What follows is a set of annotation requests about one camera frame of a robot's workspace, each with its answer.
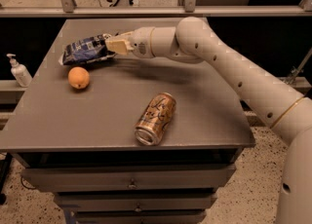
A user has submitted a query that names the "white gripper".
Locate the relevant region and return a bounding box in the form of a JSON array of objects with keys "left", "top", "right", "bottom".
[{"left": 105, "top": 27, "right": 153, "bottom": 58}]

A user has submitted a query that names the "blue chip bag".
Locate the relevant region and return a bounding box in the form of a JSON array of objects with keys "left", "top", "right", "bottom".
[{"left": 58, "top": 33, "right": 116, "bottom": 65}]

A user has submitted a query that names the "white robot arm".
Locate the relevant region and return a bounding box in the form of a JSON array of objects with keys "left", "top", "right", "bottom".
[{"left": 105, "top": 17, "right": 312, "bottom": 224}]

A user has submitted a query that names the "orange fruit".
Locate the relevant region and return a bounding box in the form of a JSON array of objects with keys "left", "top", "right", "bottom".
[{"left": 68, "top": 67, "right": 90, "bottom": 90}]

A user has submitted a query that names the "gold soda can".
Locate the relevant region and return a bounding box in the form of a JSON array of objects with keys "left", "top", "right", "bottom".
[{"left": 135, "top": 93, "right": 176, "bottom": 146}]

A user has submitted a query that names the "grey drawer cabinet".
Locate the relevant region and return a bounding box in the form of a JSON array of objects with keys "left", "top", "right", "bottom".
[{"left": 0, "top": 19, "right": 254, "bottom": 224}]

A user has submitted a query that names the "white pump dispenser bottle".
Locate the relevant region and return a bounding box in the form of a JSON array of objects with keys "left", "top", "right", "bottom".
[{"left": 7, "top": 54, "right": 32, "bottom": 88}]

